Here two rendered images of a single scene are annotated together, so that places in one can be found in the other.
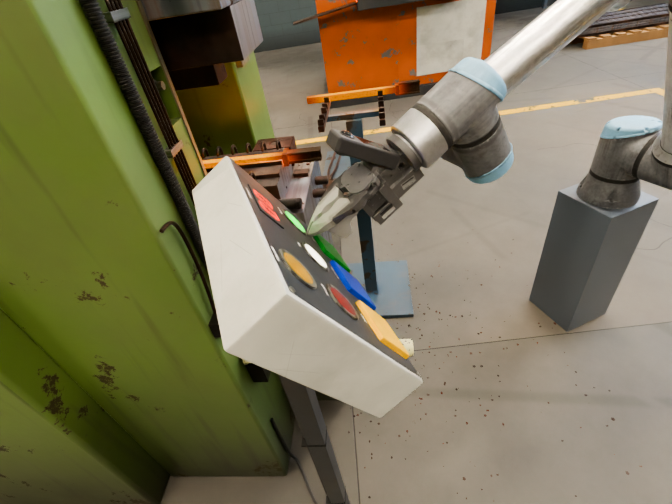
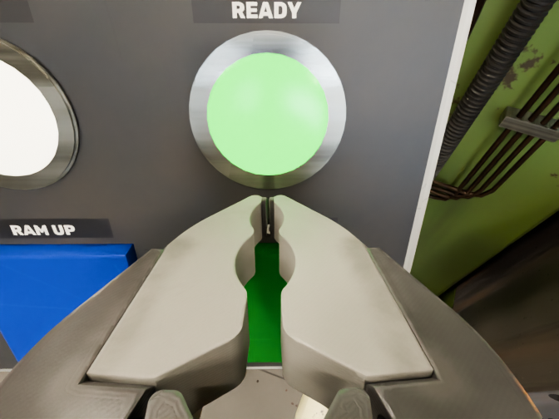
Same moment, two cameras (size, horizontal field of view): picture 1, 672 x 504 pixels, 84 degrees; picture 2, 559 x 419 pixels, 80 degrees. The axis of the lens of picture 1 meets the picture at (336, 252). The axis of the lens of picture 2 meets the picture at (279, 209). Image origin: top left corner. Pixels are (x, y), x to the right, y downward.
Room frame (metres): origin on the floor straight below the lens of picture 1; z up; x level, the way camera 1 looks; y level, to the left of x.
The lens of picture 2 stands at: (0.54, -0.03, 1.18)
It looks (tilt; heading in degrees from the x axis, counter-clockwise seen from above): 59 degrees down; 105
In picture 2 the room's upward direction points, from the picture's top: 1 degrees clockwise
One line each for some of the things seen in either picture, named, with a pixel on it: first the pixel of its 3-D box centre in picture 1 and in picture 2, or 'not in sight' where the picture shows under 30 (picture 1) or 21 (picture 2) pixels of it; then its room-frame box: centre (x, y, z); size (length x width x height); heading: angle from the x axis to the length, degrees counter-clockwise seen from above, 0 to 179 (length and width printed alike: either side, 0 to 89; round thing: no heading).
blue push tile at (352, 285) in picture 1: (350, 287); (75, 303); (0.43, -0.01, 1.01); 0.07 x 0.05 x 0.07; 16
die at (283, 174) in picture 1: (213, 181); not in sight; (0.99, 0.31, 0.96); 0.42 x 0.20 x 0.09; 81
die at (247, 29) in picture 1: (158, 39); not in sight; (0.99, 0.31, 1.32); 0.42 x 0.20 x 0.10; 81
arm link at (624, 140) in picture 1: (627, 146); not in sight; (1.08, -1.01, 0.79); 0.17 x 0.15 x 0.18; 22
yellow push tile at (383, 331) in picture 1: (379, 331); not in sight; (0.33, -0.04, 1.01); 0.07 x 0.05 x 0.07; 16
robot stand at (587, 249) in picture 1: (583, 257); not in sight; (1.09, -1.01, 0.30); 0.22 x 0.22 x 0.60; 16
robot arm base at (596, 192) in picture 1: (611, 182); not in sight; (1.09, -1.01, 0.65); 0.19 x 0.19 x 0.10
